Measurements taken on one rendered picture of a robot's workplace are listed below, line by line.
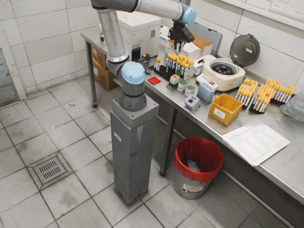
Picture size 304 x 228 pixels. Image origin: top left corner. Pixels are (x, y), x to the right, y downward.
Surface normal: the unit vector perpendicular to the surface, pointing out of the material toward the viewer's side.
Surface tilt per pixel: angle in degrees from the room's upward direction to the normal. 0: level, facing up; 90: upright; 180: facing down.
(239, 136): 1
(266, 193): 0
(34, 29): 90
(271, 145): 1
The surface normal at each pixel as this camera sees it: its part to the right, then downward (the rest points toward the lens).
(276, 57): -0.76, 0.40
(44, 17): 0.65, 0.54
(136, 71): 0.13, -0.62
